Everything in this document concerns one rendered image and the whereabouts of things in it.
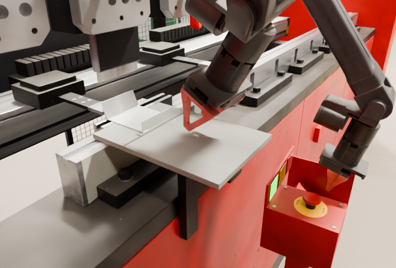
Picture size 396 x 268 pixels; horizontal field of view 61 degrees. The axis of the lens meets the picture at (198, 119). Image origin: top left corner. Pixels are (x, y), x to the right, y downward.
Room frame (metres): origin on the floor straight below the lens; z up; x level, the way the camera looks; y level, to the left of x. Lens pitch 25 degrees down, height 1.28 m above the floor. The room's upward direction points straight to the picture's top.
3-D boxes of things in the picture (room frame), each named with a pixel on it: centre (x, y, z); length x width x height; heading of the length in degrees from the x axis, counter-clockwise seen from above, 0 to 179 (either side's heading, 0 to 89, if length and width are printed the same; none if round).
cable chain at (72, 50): (1.01, 0.36, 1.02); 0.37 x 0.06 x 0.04; 145
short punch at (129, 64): (0.61, 0.15, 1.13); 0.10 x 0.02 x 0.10; 145
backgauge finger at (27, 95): (0.70, 0.29, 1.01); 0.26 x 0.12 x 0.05; 55
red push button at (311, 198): (0.59, -0.25, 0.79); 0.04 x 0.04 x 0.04
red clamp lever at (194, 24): (0.70, 0.01, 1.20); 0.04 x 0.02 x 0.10; 55
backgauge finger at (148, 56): (1.03, 0.06, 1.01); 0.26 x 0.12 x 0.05; 55
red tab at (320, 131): (1.36, -0.57, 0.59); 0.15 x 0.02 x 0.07; 145
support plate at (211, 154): (0.52, 0.03, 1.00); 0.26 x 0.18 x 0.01; 55
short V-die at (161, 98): (0.64, 0.13, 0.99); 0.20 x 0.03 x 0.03; 145
